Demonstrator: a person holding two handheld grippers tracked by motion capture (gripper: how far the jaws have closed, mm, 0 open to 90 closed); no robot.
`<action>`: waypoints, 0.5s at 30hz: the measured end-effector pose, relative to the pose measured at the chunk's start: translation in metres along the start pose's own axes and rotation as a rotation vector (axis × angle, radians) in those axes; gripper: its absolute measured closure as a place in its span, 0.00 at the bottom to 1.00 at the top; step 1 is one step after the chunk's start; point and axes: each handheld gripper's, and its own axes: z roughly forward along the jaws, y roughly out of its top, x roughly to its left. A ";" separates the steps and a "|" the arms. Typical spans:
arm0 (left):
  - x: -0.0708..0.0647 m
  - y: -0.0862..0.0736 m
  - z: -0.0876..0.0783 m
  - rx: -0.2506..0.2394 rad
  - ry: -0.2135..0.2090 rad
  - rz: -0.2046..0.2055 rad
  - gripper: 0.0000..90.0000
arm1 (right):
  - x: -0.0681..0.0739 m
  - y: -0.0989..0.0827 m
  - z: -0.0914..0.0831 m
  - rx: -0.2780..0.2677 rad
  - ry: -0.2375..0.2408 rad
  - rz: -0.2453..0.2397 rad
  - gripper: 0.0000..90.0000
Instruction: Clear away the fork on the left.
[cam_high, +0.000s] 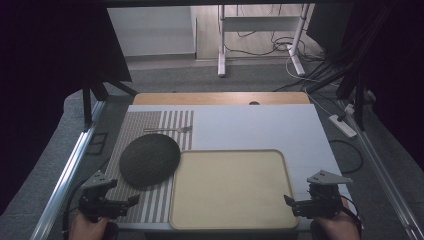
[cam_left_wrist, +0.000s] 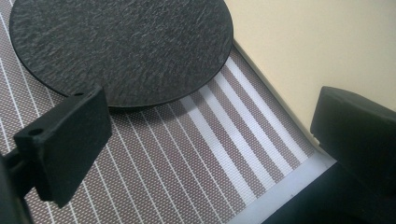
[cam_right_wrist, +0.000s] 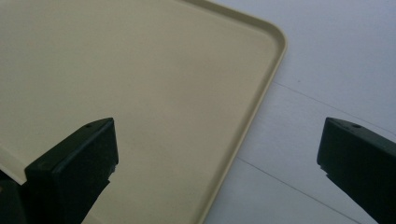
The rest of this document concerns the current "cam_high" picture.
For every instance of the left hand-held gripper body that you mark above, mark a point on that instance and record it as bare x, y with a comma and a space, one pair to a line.
100, 204

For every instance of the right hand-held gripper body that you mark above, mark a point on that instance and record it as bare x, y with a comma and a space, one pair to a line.
320, 201

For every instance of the person's left hand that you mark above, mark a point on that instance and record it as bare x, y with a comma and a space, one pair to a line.
87, 229

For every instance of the person's right hand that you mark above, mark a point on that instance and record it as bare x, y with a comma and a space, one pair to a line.
337, 227

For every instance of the dark round plate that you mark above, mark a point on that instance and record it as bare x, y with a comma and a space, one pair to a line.
149, 159

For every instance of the beige rectangular tray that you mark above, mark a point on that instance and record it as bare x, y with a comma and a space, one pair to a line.
231, 190

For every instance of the grey striped placemat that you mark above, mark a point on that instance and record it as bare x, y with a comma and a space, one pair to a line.
146, 126

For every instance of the white power strip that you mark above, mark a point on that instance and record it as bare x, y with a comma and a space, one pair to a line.
343, 126

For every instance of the white board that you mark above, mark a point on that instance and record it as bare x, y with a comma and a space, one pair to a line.
253, 128

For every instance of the black stand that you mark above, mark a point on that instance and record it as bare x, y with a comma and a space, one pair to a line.
359, 100
87, 103

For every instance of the white plug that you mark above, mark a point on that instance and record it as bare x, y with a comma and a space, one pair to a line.
349, 109

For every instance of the black curtain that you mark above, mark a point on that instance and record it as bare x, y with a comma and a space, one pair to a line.
50, 83
396, 66

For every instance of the wooden table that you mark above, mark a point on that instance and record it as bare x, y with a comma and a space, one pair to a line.
200, 98

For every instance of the white cabinet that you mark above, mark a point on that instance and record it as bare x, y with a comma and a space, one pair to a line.
151, 30

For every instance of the aluminium rail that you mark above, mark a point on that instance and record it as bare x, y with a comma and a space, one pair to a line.
66, 176
388, 183

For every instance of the white desk frame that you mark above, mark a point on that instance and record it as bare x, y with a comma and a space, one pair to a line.
260, 24

